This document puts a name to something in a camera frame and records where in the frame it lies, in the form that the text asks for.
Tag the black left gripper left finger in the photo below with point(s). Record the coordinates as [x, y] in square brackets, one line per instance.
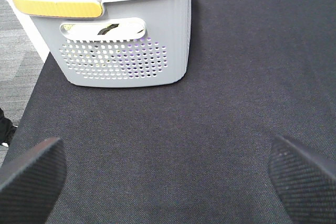
[32, 183]

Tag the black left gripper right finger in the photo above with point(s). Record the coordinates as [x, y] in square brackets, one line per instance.
[304, 180]

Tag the black table cloth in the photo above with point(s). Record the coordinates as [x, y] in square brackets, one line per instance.
[195, 151]

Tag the grey perforated plastic basket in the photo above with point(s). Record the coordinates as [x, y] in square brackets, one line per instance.
[134, 43]

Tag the yellow basket handle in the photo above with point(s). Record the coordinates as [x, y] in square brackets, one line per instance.
[60, 8]

